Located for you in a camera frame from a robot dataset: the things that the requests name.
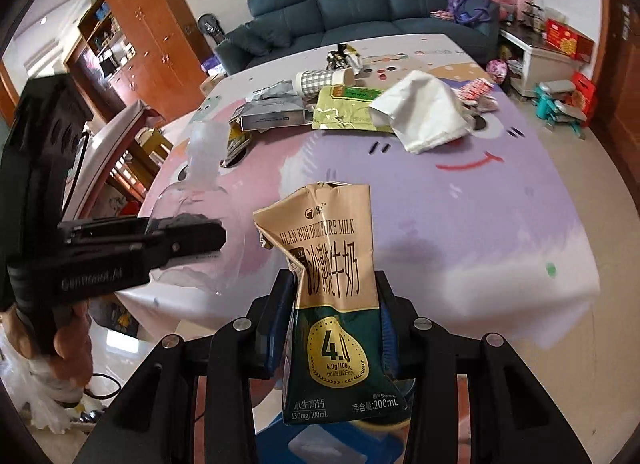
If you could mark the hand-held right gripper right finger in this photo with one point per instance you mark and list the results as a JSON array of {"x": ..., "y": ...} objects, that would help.
[{"x": 389, "y": 339}]

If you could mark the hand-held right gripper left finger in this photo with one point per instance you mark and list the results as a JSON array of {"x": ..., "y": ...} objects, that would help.
[{"x": 280, "y": 329}]

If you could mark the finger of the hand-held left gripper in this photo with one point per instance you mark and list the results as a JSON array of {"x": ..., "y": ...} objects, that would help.
[
  {"x": 105, "y": 229},
  {"x": 195, "y": 246}
]

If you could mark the beige and green milk carton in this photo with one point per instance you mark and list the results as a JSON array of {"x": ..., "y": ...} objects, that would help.
[{"x": 330, "y": 294}]

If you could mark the clear plastic bottle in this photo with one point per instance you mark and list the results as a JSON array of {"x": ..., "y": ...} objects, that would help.
[{"x": 205, "y": 153}]

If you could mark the person's left hand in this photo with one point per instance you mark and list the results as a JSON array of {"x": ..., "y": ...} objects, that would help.
[{"x": 75, "y": 344}]

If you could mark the wooden chair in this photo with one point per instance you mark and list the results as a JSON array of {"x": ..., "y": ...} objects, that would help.
[{"x": 145, "y": 143}]

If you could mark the brown snack wrapper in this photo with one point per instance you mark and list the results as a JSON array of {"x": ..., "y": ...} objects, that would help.
[{"x": 237, "y": 141}]

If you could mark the pink and purple printed tablecloth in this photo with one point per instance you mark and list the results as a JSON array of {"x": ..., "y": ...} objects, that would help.
[{"x": 450, "y": 224}]

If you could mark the grey cardboard box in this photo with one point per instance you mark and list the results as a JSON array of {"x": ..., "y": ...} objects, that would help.
[{"x": 272, "y": 116}]

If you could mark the wooden cabinet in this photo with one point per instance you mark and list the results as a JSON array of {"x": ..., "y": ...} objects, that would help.
[{"x": 150, "y": 18}]

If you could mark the silver crumpled wrapper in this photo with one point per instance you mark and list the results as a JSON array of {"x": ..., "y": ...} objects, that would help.
[{"x": 272, "y": 89}]

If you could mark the white plastic bag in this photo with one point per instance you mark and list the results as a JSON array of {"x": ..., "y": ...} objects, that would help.
[{"x": 30, "y": 394}]

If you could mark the black standing fan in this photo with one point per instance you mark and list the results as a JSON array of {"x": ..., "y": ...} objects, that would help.
[{"x": 210, "y": 27}]

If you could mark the yellow-green snack bag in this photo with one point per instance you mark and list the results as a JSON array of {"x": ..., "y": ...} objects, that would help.
[{"x": 345, "y": 103}]

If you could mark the checked paper cup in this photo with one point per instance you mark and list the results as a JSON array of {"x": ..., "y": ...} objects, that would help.
[{"x": 320, "y": 79}]

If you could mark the black and yellow wrapper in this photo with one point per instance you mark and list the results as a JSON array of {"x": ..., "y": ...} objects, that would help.
[{"x": 342, "y": 57}]

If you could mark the pink white snack packet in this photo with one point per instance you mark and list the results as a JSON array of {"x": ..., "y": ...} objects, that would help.
[{"x": 475, "y": 93}]

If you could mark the dark blue sofa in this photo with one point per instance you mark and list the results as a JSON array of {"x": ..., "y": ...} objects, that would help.
[{"x": 350, "y": 3}]

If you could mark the teal stool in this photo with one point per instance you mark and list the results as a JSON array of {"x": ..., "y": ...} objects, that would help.
[
  {"x": 572, "y": 116},
  {"x": 552, "y": 93}
]

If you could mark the white low cabinet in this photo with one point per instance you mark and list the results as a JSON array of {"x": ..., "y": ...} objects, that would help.
[{"x": 540, "y": 58}]

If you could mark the purple bag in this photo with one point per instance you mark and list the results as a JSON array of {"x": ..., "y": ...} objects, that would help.
[{"x": 472, "y": 3}]

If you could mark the red gift box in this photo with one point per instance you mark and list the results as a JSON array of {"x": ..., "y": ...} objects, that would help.
[{"x": 567, "y": 38}]

